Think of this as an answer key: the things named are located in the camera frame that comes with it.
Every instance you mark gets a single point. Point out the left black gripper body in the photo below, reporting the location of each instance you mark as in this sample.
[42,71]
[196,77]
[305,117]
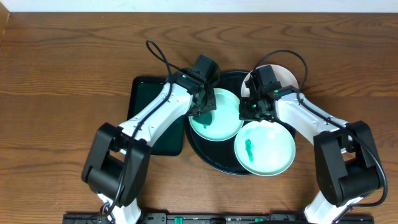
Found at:
[203,109]

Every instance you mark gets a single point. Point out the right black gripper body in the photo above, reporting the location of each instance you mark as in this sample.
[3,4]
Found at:
[250,110]

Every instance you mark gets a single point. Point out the green sponge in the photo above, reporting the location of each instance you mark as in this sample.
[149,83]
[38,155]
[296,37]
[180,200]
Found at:
[204,119]

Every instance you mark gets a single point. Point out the mint plate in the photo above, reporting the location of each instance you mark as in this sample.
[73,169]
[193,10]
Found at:
[225,121]
[264,148]

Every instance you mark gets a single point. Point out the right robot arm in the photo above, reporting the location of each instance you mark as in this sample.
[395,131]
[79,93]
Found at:
[347,164]

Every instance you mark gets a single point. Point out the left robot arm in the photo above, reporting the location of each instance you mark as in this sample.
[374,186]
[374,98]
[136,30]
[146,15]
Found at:
[118,160]

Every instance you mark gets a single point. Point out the black rectangular tray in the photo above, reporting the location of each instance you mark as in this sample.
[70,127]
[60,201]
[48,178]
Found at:
[143,91]

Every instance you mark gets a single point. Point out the black round tray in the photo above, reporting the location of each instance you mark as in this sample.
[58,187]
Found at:
[220,154]

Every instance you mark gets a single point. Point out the white plate top right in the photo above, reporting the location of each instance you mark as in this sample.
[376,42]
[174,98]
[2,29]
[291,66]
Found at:
[282,74]

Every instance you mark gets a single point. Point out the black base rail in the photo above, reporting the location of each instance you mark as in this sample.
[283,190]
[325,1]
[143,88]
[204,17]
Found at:
[162,218]

